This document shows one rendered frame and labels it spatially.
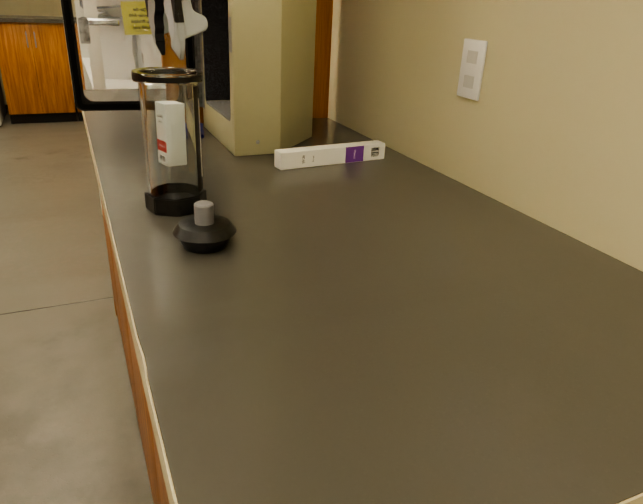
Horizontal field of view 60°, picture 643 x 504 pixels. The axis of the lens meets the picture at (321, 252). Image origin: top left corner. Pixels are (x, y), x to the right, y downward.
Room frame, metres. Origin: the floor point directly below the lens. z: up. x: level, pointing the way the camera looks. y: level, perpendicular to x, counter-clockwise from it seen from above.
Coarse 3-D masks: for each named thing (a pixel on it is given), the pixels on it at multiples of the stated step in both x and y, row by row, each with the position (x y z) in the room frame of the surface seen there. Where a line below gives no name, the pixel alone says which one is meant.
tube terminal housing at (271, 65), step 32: (256, 0) 1.27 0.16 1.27; (288, 0) 1.33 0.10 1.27; (256, 32) 1.27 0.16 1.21; (288, 32) 1.33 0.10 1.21; (256, 64) 1.27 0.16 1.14; (288, 64) 1.33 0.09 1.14; (256, 96) 1.27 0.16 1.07; (288, 96) 1.33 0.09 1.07; (224, 128) 1.33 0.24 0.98; (256, 128) 1.27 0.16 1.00; (288, 128) 1.34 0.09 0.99
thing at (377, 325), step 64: (128, 128) 1.48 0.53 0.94; (320, 128) 1.59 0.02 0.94; (128, 192) 0.97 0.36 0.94; (256, 192) 1.00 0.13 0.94; (320, 192) 1.02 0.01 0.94; (384, 192) 1.04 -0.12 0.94; (448, 192) 1.06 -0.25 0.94; (128, 256) 0.70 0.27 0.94; (192, 256) 0.71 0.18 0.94; (256, 256) 0.72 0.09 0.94; (320, 256) 0.73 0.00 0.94; (384, 256) 0.74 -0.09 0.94; (448, 256) 0.75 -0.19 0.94; (512, 256) 0.76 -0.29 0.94; (576, 256) 0.77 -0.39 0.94; (128, 320) 0.60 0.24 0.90; (192, 320) 0.54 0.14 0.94; (256, 320) 0.55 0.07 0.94; (320, 320) 0.56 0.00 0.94; (384, 320) 0.56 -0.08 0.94; (448, 320) 0.57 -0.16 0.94; (512, 320) 0.58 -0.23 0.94; (576, 320) 0.58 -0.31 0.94; (640, 320) 0.59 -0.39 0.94; (192, 384) 0.43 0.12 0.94; (256, 384) 0.43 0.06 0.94; (320, 384) 0.44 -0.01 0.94; (384, 384) 0.44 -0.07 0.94; (448, 384) 0.45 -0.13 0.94; (512, 384) 0.45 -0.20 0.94; (576, 384) 0.46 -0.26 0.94; (640, 384) 0.46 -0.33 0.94; (192, 448) 0.35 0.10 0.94; (256, 448) 0.35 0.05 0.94; (320, 448) 0.35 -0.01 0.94; (384, 448) 0.36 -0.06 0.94; (448, 448) 0.36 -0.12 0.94; (512, 448) 0.36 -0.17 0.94; (576, 448) 0.37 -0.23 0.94; (640, 448) 0.37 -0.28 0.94
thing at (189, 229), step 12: (204, 204) 0.75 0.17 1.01; (192, 216) 0.77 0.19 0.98; (204, 216) 0.74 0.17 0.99; (216, 216) 0.78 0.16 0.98; (180, 228) 0.73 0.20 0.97; (192, 228) 0.73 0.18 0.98; (204, 228) 0.73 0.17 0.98; (216, 228) 0.73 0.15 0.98; (228, 228) 0.74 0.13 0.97; (180, 240) 0.73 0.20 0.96; (192, 240) 0.71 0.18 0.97; (204, 240) 0.71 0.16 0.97; (216, 240) 0.71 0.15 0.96; (228, 240) 0.74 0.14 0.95; (192, 252) 0.72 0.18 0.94; (204, 252) 0.72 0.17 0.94
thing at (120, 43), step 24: (72, 0) 1.43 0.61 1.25; (96, 0) 1.45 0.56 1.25; (120, 0) 1.47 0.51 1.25; (144, 0) 1.49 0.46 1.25; (96, 24) 1.45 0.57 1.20; (120, 24) 1.47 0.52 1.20; (144, 24) 1.48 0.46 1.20; (96, 48) 1.45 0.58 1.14; (120, 48) 1.46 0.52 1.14; (144, 48) 1.48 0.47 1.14; (168, 48) 1.50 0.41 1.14; (96, 72) 1.44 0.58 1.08; (120, 72) 1.46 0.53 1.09; (96, 96) 1.44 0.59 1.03; (120, 96) 1.46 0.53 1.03
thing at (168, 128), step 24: (144, 72) 0.92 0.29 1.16; (168, 72) 0.95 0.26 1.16; (192, 72) 0.93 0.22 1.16; (144, 96) 0.87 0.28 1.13; (168, 96) 0.86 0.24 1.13; (192, 96) 0.89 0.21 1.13; (144, 120) 0.87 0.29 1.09; (168, 120) 0.86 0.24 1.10; (192, 120) 0.89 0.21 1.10; (144, 144) 0.88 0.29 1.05; (168, 144) 0.86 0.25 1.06; (192, 144) 0.88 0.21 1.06; (168, 168) 0.86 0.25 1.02; (192, 168) 0.88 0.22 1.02; (168, 192) 0.86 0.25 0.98; (192, 192) 0.88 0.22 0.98
